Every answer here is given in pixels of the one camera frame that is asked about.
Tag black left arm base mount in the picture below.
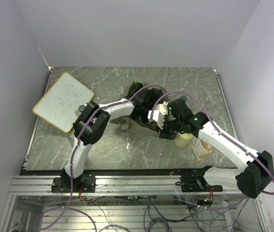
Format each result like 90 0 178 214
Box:
51 174 96 193

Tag loose cables under table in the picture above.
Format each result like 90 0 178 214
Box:
61 193 246 232

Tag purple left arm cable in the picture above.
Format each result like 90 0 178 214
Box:
35 84 169 230

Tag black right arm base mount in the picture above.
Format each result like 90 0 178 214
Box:
175 165 223 192

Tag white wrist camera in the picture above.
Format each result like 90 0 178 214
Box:
147 101 169 129
134 95 144 104

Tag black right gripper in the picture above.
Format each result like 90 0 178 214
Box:
156 116 184 140

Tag clear perfume bottle, black cap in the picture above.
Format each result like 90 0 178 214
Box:
180 95 187 102

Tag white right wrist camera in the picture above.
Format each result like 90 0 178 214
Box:
147 101 169 129

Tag yellow-framed small whiteboard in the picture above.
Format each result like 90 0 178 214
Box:
32 72 94 133

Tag amber liquid bottle, white cap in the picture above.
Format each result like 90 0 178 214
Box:
192 139 213 161

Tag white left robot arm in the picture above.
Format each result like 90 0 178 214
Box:
60 88 163 192

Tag aluminium rail frame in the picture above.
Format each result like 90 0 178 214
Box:
0 169 274 232

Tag olive green canvas bag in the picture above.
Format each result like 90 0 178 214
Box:
113 87 166 137

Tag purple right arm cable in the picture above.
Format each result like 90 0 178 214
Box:
150 90 274 211

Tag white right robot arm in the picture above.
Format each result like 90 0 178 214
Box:
148 99 274 199

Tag clear square bottle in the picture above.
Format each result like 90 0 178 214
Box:
75 104 86 117

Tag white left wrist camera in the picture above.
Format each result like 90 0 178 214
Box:
134 95 144 104

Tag yellow-green pump bottle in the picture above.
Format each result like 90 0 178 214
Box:
174 132 194 147

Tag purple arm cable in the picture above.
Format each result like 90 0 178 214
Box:
150 90 274 211
35 84 169 230

